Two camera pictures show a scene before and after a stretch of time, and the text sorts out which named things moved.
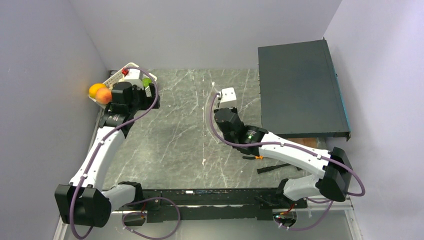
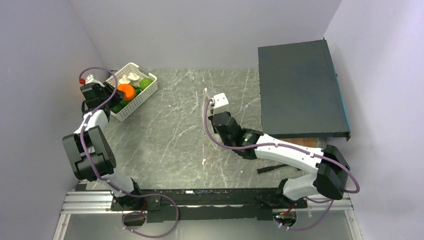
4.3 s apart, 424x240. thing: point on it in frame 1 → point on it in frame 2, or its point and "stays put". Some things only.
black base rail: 162,205 stays put
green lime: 146,81 stays put
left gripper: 149,102 → 108,88
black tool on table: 276,167 stays put
